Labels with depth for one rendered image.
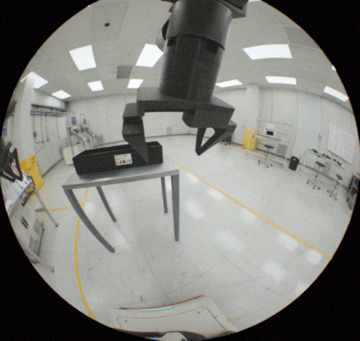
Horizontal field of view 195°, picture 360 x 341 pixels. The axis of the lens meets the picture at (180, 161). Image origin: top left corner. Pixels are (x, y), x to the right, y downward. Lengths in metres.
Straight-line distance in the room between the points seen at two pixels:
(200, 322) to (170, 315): 0.16
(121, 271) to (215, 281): 0.78
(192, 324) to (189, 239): 0.83
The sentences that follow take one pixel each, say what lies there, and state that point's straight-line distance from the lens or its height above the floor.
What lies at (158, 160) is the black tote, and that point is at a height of 0.82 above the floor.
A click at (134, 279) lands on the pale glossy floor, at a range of 1.11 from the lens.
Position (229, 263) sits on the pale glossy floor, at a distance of 1.15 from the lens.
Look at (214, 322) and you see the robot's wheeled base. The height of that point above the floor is 0.28.
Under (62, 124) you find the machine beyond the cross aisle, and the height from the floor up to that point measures 1.46.
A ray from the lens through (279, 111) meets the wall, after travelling 5.41.
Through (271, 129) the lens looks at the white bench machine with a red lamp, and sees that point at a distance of 4.02.
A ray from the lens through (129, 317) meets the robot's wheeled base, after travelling 0.85.
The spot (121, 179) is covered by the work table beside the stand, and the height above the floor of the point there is 0.79.
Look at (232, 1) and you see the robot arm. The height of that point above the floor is 1.19.
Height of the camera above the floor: 1.05
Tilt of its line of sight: 22 degrees down
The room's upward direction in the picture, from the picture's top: straight up
